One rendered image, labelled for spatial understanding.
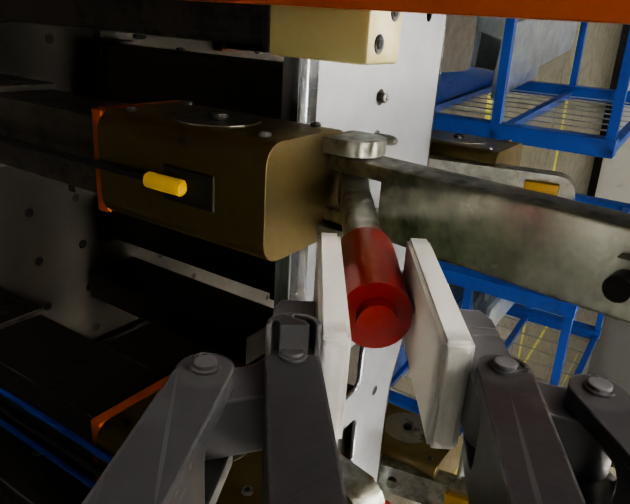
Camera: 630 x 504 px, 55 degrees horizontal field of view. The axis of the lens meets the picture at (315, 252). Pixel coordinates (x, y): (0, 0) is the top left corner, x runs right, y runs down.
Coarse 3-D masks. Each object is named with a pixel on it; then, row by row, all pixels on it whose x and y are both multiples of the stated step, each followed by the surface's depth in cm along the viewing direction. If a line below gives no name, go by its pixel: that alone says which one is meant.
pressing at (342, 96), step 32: (416, 32) 47; (288, 64) 36; (320, 64) 37; (352, 64) 40; (384, 64) 44; (416, 64) 48; (288, 96) 36; (320, 96) 38; (352, 96) 41; (416, 96) 50; (352, 128) 42; (384, 128) 46; (416, 128) 51; (416, 160) 53; (288, 256) 40; (288, 288) 41; (384, 352) 58; (384, 384) 60; (352, 416) 55; (384, 416) 62; (352, 448) 58
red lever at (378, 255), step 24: (360, 192) 28; (360, 216) 24; (360, 240) 21; (384, 240) 21; (360, 264) 19; (384, 264) 19; (360, 288) 18; (384, 288) 18; (360, 312) 17; (384, 312) 17; (408, 312) 18; (360, 336) 18; (384, 336) 18
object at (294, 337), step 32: (288, 320) 13; (288, 352) 13; (288, 384) 12; (320, 384) 12; (288, 416) 11; (320, 416) 11; (288, 448) 10; (320, 448) 10; (288, 480) 10; (320, 480) 10
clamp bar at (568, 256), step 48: (384, 192) 29; (432, 192) 27; (480, 192) 25; (528, 192) 26; (432, 240) 28; (480, 240) 26; (528, 240) 24; (576, 240) 23; (624, 240) 22; (528, 288) 25; (576, 288) 24; (624, 288) 21
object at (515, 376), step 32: (480, 384) 13; (512, 384) 13; (480, 416) 12; (512, 416) 12; (544, 416) 12; (480, 448) 12; (512, 448) 11; (544, 448) 11; (480, 480) 12; (512, 480) 10; (544, 480) 10; (576, 480) 10
